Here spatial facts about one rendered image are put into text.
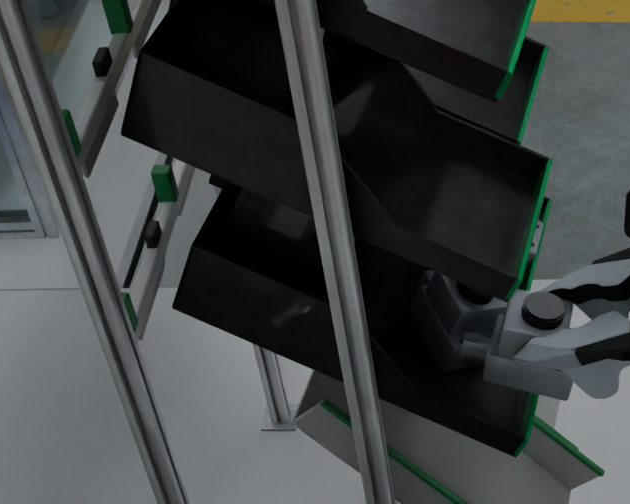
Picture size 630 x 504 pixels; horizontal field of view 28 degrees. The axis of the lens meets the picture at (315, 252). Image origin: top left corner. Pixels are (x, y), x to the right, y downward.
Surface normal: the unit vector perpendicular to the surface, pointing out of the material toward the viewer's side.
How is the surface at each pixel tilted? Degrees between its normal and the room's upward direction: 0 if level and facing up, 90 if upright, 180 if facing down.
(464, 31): 25
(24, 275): 0
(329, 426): 90
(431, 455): 45
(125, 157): 0
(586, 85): 0
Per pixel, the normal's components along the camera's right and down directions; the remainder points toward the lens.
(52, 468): -0.14, -0.75
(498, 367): -0.28, 0.66
